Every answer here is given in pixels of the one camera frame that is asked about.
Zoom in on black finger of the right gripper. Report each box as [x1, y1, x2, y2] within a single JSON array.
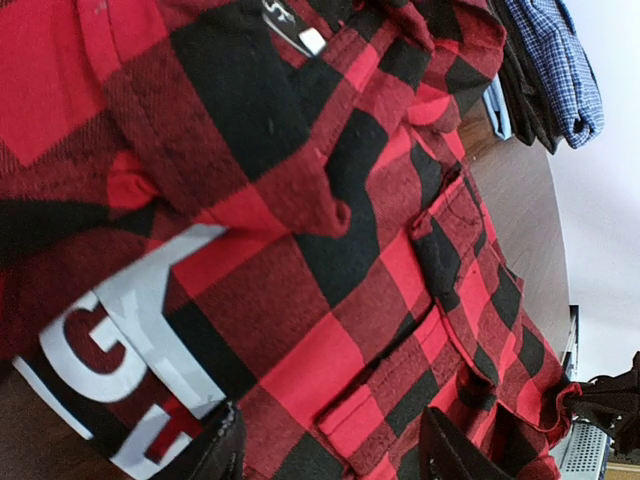
[[564, 352, 639, 455]]

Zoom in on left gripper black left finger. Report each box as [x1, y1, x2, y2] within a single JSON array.
[[186, 401, 246, 480]]

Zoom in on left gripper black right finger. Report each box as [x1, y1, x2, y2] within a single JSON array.
[[418, 407, 512, 480]]

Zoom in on red black plaid shirt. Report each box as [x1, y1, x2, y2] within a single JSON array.
[[1, 1, 578, 479]]

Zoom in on black folded shirt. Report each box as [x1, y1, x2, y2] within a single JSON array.
[[488, 0, 564, 154]]

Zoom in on light blue folded shirt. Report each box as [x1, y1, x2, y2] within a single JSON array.
[[483, 76, 513, 141]]

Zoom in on blue checked folded shirt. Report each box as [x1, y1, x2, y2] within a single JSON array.
[[506, 0, 604, 149]]

